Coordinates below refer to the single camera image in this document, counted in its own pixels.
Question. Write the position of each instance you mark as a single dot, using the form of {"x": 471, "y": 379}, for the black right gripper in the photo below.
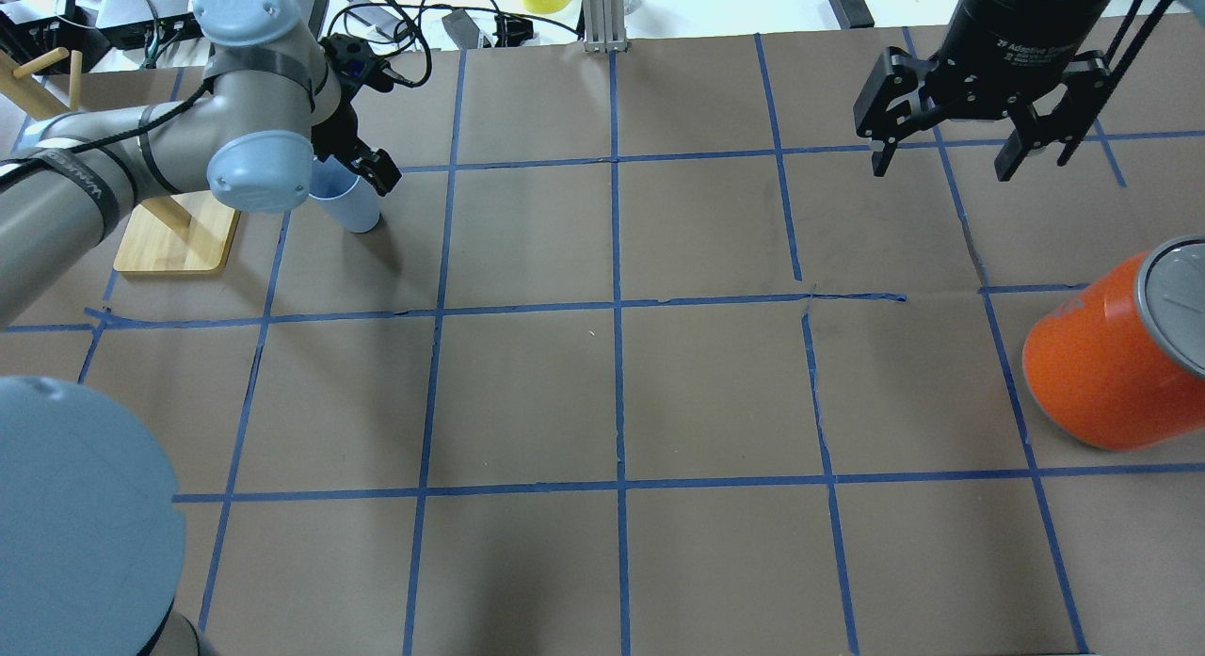
{"x": 1019, "y": 27}

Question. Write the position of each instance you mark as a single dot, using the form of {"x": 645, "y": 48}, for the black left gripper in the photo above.
{"x": 336, "y": 132}

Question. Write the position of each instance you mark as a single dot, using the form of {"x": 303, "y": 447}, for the light blue plastic cup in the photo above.
{"x": 344, "y": 195}

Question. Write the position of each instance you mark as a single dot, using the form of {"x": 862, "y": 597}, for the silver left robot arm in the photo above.
{"x": 93, "y": 544}

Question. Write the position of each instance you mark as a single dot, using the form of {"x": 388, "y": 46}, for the black power brick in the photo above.
{"x": 852, "y": 14}

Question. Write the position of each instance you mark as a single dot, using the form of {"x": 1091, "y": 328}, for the wooden mug stand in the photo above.
{"x": 170, "y": 236}

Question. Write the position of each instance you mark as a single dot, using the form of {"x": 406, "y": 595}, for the orange can with grey lid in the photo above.
{"x": 1119, "y": 366}

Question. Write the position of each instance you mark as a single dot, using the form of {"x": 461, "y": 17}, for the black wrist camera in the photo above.
{"x": 357, "y": 65}

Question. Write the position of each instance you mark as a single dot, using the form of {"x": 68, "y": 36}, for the aluminium frame post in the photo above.
{"x": 605, "y": 29}

